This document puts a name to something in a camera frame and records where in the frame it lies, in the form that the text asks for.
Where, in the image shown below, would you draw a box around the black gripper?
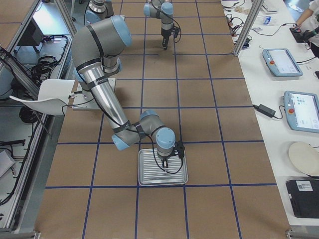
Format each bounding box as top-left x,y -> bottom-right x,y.
161,28 -> 172,50
158,152 -> 172,168

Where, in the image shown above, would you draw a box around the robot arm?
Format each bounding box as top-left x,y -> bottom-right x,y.
84,0 -> 180,50
71,15 -> 176,168

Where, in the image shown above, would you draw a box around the silver ribbed metal tray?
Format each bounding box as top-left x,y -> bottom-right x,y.
138,148 -> 188,186

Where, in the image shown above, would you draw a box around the far blue teach pendant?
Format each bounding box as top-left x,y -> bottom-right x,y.
262,48 -> 303,77

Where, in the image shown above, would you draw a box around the blue teach pendant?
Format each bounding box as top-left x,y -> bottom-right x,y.
262,48 -> 303,77
283,91 -> 319,133

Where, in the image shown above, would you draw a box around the black power adapter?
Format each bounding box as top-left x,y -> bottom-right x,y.
253,104 -> 276,118

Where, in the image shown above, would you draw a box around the white plastic chair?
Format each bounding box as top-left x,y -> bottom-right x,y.
10,79 -> 75,116

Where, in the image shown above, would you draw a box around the black controller on desk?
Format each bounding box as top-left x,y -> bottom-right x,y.
290,27 -> 311,43

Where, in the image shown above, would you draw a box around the round beige plate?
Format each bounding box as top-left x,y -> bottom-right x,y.
288,142 -> 319,177

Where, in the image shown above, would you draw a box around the person at desk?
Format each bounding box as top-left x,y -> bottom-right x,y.
296,0 -> 319,55

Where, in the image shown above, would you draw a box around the black box with label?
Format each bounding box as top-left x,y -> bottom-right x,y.
286,180 -> 319,219

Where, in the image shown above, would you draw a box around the near blue teach pendant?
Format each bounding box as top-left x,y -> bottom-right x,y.
283,91 -> 319,133

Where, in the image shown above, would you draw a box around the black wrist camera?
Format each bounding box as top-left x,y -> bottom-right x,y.
172,26 -> 180,39
174,141 -> 185,159

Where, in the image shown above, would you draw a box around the aluminium frame post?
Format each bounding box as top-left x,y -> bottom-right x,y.
233,0 -> 264,57

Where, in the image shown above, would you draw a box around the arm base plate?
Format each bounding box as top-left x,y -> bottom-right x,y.
72,78 -> 117,111

